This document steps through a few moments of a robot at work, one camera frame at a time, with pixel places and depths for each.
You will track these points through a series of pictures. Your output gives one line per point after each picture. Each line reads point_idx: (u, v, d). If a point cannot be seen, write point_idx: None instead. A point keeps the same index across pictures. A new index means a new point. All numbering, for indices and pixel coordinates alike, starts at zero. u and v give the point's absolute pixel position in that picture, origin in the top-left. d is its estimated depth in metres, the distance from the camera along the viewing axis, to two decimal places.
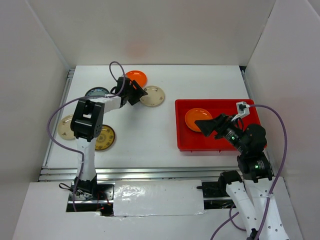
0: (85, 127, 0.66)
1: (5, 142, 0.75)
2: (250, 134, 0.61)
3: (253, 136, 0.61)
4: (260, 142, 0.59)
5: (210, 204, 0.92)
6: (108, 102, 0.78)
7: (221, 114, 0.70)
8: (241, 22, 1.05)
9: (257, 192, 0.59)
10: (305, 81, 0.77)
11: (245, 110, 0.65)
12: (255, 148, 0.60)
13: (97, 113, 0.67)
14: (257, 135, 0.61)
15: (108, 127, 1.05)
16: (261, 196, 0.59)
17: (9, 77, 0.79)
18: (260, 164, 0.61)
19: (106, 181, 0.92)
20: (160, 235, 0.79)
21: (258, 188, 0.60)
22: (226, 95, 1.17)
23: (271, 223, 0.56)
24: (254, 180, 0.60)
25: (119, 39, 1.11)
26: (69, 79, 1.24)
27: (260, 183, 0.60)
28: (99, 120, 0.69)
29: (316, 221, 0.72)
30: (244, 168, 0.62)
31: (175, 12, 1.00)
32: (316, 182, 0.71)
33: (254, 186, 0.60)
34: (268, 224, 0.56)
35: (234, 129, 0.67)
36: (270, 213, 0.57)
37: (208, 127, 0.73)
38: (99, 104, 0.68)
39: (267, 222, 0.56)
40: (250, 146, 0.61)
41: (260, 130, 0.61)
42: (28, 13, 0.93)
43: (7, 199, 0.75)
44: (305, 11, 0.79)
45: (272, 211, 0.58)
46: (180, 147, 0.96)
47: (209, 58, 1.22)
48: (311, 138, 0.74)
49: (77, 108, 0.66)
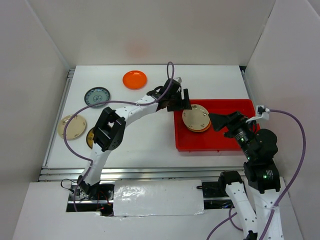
0: (103, 137, 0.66)
1: (5, 142, 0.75)
2: (260, 141, 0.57)
3: (264, 144, 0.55)
4: (269, 151, 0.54)
5: (210, 204, 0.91)
6: (138, 113, 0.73)
7: (236, 112, 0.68)
8: (241, 22, 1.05)
9: (261, 202, 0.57)
10: (304, 82, 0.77)
11: (264, 114, 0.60)
12: (264, 156, 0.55)
13: (116, 130, 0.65)
14: (268, 142, 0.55)
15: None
16: (265, 207, 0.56)
17: (9, 77, 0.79)
18: (269, 174, 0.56)
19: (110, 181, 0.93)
20: (160, 235, 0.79)
21: (262, 198, 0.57)
22: (226, 95, 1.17)
23: (273, 235, 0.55)
24: (260, 189, 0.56)
25: (119, 38, 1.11)
26: (69, 79, 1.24)
27: (266, 193, 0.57)
28: (119, 136, 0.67)
29: (316, 221, 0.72)
30: (250, 176, 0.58)
31: (175, 12, 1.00)
32: (316, 182, 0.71)
33: (260, 196, 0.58)
34: (269, 235, 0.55)
35: (245, 131, 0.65)
36: (272, 224, 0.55)
37: (220, 122, 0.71)
38: (121, 121, 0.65)
39: (269, 233, 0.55)
40: (259, 153, 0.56)
41: (272, 138, 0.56)
42: (28, 12, 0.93)
43: (7, 199, 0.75)
44: (305, 11, 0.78)
45: (274, 222, 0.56)
46: (178, 147, 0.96)
47: (208, 57, 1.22)
48: (310, 138, 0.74)
49: (102, 116, 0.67)
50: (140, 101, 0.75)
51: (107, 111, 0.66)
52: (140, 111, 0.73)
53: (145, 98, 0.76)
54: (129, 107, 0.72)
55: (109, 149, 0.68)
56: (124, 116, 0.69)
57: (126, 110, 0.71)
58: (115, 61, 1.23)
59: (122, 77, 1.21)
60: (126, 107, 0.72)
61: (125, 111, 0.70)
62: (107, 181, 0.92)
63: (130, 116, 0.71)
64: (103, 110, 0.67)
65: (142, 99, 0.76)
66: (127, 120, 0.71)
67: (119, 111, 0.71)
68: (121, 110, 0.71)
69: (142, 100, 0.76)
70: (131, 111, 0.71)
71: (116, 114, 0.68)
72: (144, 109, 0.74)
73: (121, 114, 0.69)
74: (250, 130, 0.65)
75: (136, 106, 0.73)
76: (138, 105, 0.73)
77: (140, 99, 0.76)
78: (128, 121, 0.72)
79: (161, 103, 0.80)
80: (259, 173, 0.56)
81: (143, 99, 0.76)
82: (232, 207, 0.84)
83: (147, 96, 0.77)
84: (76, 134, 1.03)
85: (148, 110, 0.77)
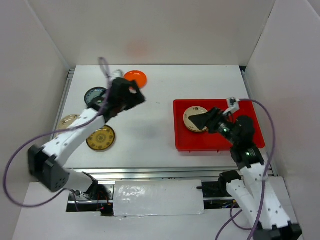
0: (42, 181, 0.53)
1: (5, 142, 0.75)
2: (240, 125, 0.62)
3: (243, 126, 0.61)
4: (249, 132, 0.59)
5: (210, 204, 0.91)
6: (77, 138, 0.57)
7: (214, 107, 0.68)
8: (241, 21, 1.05)
9: (252, 177, 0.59)
10: (304, 82, 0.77)
11: (235, 104, 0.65)
12: (246, 137, 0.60)
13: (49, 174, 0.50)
14: (247, 124, 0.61)
15: (108, 127, 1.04)
16: (256, 180, 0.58)
17: (8, 77, 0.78)
18: (252, 152, 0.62)
19: (109, 182, 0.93)
20: (160, 235, 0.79)
21: (252, 173, 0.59)
22: (226, 95, 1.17)
23: (271, 206, 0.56)
24: (246, 168, 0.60)
25: (119, 38, 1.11)
26: (69, 79, 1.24)
27: (253, 168, 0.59)
28: (59, 174, 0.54)
29: (315, 221, 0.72)
30: (236, 158, 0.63)
31: (175, 12, 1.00)
32: (315, 182, 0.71)
33: (248, 173, 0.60)
34: (268, 207, 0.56)
35: (225, 122, 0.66)
36: (268, 196, 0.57)
37: (202, 121, 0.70)
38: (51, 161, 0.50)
39: (267, 205, 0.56)
40: (241, 135, 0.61)
41: (250, 121, 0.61)
42: (28, 12, 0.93)
43: (7, 199, 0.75)
44: (305, 11, 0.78)
45: (269, 194, 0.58)
46: (178, 147, 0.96)
47: (208, 57, 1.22)
48: (310, 138, 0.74)
49: (29, 159, 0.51)
50: (77, 122, 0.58)
51: (34, 152, 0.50)
52: (79, 135, 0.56)
53: (85, 114, 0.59)
54: (63, 136, 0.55)
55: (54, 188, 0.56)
56: (56, 152, 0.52)
57: (57, 143, 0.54)
58: (115, 61, 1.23)
59: (122, 77, 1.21)
60: (58, 138, 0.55)
61: (56, 144, 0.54)
62: (107, 182, 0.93)
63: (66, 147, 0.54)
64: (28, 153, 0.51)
65: (81, 117, 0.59)
66: (64, 153, 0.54)
67: (50, 145, 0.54)
68: (52, 144, 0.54)
69: (81, 119, 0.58)
70: (65, 141, 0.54)
71: (45, 152, 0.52)
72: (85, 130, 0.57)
73: (51, 152, 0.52)
74: (229, 121, 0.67)
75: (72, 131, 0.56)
76: (74, 130, 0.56)
77: (78, 117, 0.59)
78: (66, 155, 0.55)
79: (110, 111, 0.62)
80: (242, 154, 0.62)
81: (82, 117, 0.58)
82: (232, 207, 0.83)
83: (88, 110, 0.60)
84: None
85: (92, 127, 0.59)
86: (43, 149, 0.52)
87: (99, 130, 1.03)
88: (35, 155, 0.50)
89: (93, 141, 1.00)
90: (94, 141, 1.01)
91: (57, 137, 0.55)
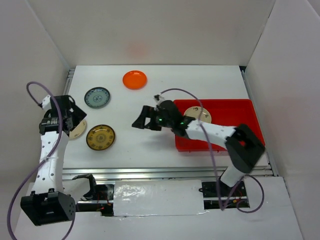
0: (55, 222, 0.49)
1: (5, 142, 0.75)
2: (163, 109, 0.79)
3: (166, 108, 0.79)
4: (170, 108, 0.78)
5: (210, 204, 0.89)
6: (58, 164, 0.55)
7: (144, 107, 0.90)
8: (241, 21, 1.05)
9: (195, 129, 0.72)
10: (304, 82, 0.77)
11: (160, 98, 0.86)
12: (173, 113, 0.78)
13: (59, 207, 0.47)
14: (167, 106, 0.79)
15: (108, 127, 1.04)
16: (198, 128, 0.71)
17: (8, 76, 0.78)
18: (185, 120, 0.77)
19: (106, 181, 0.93)
20: (160, 235, 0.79)
21: (193, 128, 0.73)
22: (226, 95, 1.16)
23: (216, 130, 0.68)
24: (187, 134, 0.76)
25: (119, 38, 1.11)
26: (69, 79, 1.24)
27: (192, 125, 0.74)
28: (66, 201, 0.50)
29: (315, 221, 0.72)
30: (180, 133, 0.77)
31: (175, 12, 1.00)
32: (315, 182, 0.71)
33: (191, 132, 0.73)
34: (215, 132, 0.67)
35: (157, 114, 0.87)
36: (210, 129, 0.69)
37: (140, 120, 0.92)
38: (53, 197, 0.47)
39: (213, 132, 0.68)
40: (170, 115, 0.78)
41: (167, 102, 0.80)
42: (28, 12, 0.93)
43: (7, 199, 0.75)
44: (305, 11, 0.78)
45: (210, 127, 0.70)
46: (178, 147, 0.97)
47: (209, 57, 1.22)
48: (310, 138, 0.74)
49: (28, 211, 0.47)
50: (45, 151, 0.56)
51: (28, 202, 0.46)
52: (57, 160, 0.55)
53: (48, 139, 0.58)
54: (42, 171, 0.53)
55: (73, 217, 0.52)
56: (51, 186, 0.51)
57: (44, 178, 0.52)
58: (115, 61, 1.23)
59: (122, 77, 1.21)
60: (40, 174, 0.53)
61: (45, 180, 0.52)
62: (108, 182, 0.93)
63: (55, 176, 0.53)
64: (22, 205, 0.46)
65: (45, 145, 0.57)
66: (57, 181, 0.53)
67: (37, 186, 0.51)
68: (40, 183, 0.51)
69: (47, 147, 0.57)
70: (51, 173, 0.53)
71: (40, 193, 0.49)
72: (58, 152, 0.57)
73: (45, 190, 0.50)
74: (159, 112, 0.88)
75: (49, 161, 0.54)
76: (49, 159, 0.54)
77: (42, 148, 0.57)
78: (59, 181, 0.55)
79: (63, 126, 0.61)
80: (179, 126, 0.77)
81: (46, 144, 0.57)
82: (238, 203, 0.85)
83: (46, 135, 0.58)
84: (77, 134, 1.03)
85: (63, 145, 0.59)
86: (35, 192, 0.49)
87: (99, 131, 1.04)
88: (32, 203, 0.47)
89: (92, 141, 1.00)
90: (94, 141, 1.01)
91: (39, 175, 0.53)
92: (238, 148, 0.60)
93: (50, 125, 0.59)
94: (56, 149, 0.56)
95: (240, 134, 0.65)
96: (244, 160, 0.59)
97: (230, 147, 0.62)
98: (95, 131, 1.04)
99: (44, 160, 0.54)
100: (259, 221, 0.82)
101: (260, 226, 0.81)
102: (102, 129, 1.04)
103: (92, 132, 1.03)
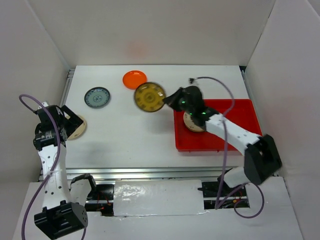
0: (70, 231, 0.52)
1: (5, 142, 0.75)
2: (188, 92, 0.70)
3: (190, 92, 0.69)
4: (195, 93, 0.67)
5: (210, 204, 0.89)
6: (63, 176, 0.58)
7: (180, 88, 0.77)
8: (241, 22, 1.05)
9: (214, 121, 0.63)
10: (304, 82, 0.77)
11: None
12: (196, 101, 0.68)
13: (73, 217, 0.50)
14: (191, 89, 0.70)
15: (159, 88, 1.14)
16: (218, 123, 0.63)
17: (8, 77, 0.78)
18: (207, 111, 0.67)
19: (102, 181, 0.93)
20: (160, 235, 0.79)
21: (212, 120, 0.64)
22: (226, 95, 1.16)
23: (238, 133, 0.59)
24: (206, 125, 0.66)
25: (119, 39, 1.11)
26: (69, 79, 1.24)
27: (213, 117, 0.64)
28: (78, 210, 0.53)
29: (315, 221, 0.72)
30: (198, 122, 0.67)
31: (175, 11, 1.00)
32: (315, 183, 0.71)
33: (211, 122, 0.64)
34: (236, 135, 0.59)
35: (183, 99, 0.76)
36: (230, 127, 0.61)
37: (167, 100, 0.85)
38: (65, 208, 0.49)
39: (234, 134, 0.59)
40: (192, 101, 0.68)
41: (194, 87, 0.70)
42: (28, 12, 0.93)
43: (7, 199, 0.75)
44: (305, 12, 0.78)
45: (232, 126, 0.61)
46: (178, 147, 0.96)
47: (209, 57, 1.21)
48: (310, 138, 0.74)
49: (43, 228, 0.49)
50: (47, 166, 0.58)
51: (41, 219, 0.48)
52: (61, 172, 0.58)
53: (48, 154, 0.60)
54: (50, 186, 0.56)
55: (86, 223, 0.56)
56: (62, 198, 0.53)
57: (53, 192, 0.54)
58: (115, 61, 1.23)
59: (122, 77, 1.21)
60: (48, 189, 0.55)
61: (53, 194, 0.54)
62: (108, 182, 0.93)
63: (63, 188, 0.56)
64: (37, 225, 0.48)
65: (45, 160, 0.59)
66: (67, 192, 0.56)
67: (48, 201, 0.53)
68: (50, 198, 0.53)
69: (47, 162, 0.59)
70: (59, 185, 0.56)
71: (51, 207, 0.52)
72: (61, 163, 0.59)
73: (56, 203, 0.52)
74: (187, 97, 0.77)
75: (54, 175, 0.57)
76: (53, 173, 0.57)
77: (43, 165, 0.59)
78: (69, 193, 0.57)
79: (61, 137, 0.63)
80: (198, 115, 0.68)
81: (46, 159, 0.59)
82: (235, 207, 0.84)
83: (44, 151, 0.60)
84: (76, 134, 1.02)
85: (63, 155, 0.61)
86: (47, 208, 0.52)
87: (150, 91, 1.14)
88: (46, 218, 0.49)
89: (142, 100, 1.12)
90: (143, 100, 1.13)
91: (47, 190, 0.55)
92: (258, 157, 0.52)
93: (45, 139, 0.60)
94: (57, 162, 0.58)
95: (262, 145, 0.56)
96: (258, 170, 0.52)
97: (248, 154, 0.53)
98: (147, 90, 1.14)
99: (48, 175, 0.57)
100: (259, 221, 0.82)
101: (259, 226, 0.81)
102: (155, 89, 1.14)
103: (139, 93, 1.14)
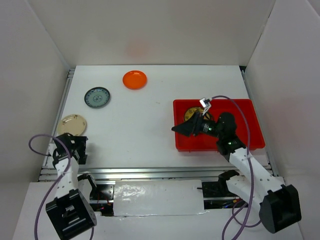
0: (78, 227, 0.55)
1: (4, 142, 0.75)
2: (223, 122, 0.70)
3: (226, 122, 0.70)
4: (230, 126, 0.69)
5: (210, 204, 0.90)
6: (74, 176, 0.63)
7: (195, 113, 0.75)
8: (241, 21, 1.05)
9: (238, 157, 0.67)
10: (305, 81, 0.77)
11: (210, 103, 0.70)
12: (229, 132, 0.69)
13: (79, 202, 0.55)
14: (228, 121, 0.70)
15: None
16: (242, 160, 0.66)
17: (8, 76, 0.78)
18: (234, 141, 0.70)
19: (102, 182, 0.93)
20: (160, 235, 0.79)
21: (237, 155, 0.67)
22: (226, 95, 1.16)
23: (261, 176, 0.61)
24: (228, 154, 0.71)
25: (119, 39, 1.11)
26: (69, 79, 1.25)
27: (239, 152, 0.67)
28: (87, 205, 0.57)
29: (315, 221, 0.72)
30: (224, 151, 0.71)
31: (175, 11, 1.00)
32: (314, 183, 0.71)
33: (234, 156, 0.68)
34: (259, 178, 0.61)
35: (208, 122, 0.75)
36: (255, 168, 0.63)
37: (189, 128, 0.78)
38: (74, 192, 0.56)
39: (257, 176, 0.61)
40: (225, 131, 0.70)
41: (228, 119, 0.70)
42: (28, 12, 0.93)
43: (7, 198, 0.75)
44: (305, 11, 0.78)
45: (257, 168, 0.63)
46: (178, 147, 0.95)
47: (208, 57, 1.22)
48: (310, 138, 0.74)
49: (53, 216, 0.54)
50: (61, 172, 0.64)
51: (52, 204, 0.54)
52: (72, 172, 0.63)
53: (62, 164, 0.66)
54: (62, 182, 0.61)
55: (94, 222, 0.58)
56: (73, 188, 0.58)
57: (63, 186, 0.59)
58: (115, 61, 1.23)
59: (122, 77, 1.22)
60: (59, 185, 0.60)
61: (64, 187, 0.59)
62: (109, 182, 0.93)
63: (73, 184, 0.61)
64: (48, 211, 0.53)
65: (60, 169, 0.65)
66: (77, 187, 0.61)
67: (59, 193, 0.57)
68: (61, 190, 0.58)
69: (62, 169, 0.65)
70: (70, 180, 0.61)
71: (61, 196, 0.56)
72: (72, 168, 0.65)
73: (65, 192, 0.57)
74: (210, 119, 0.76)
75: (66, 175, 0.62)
76: (65, 173, 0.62)
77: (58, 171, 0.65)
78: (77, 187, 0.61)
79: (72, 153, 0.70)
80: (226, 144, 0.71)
81: (61, 168, 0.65)
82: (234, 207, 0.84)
83: (60, 163, 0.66)
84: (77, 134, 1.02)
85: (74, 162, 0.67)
86: (58, 197, 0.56)
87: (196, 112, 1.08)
88: (56, 205, 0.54)
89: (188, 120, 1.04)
90: None
91: (59, 186, 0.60)
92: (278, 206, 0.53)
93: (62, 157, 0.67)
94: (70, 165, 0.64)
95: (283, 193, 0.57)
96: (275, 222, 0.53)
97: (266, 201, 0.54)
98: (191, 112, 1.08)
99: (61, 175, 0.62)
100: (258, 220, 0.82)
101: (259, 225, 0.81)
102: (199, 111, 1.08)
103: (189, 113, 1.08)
